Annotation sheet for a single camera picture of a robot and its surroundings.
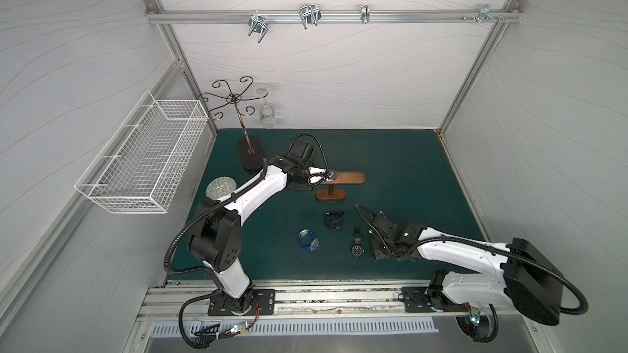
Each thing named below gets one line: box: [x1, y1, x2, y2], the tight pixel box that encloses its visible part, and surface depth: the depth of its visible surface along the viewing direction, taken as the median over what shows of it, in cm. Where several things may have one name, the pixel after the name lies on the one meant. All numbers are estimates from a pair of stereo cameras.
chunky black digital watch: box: [323, 210, 345, 232], surface depth 90 cm
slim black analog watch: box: [350, 227, 366, 258], surface depth 84 cm
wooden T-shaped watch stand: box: [315, 171, 367, 201], surface depth 88 cm
